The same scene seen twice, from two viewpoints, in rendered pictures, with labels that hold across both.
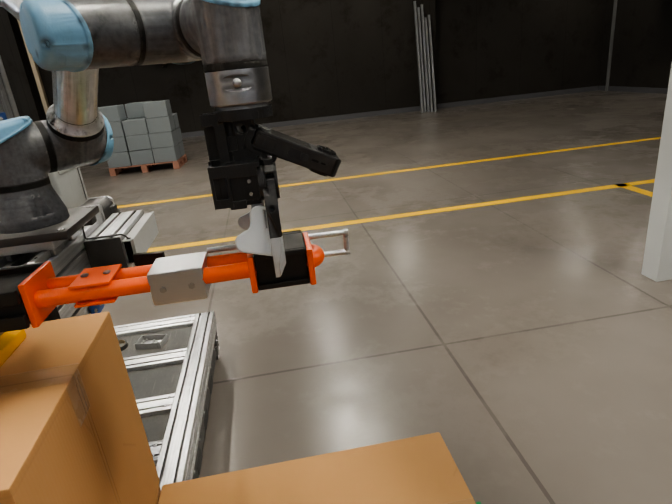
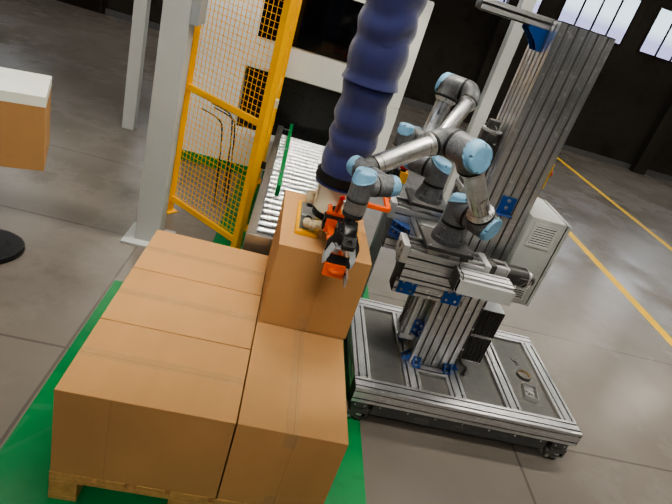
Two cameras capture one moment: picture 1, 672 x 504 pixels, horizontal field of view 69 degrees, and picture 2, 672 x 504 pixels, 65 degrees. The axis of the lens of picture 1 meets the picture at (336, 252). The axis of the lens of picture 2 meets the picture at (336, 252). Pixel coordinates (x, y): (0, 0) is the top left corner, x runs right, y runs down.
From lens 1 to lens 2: 1.73 m
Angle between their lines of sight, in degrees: 78
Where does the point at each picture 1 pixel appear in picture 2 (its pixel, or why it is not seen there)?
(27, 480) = (284, 249)
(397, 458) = (333, 418)
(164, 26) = not seen: hidden behind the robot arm
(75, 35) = (350, 168)
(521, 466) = not seen: outside the picture
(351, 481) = (324, 396)
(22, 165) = (450, 214)
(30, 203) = (440, 229)
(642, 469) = not seen: outside the picture
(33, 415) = (307, 247)
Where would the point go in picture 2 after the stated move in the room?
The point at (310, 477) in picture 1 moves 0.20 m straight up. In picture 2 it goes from (331, 383) to (346, 345)
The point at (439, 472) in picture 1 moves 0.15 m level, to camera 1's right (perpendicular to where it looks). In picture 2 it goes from (318, 430) to (313, 464)
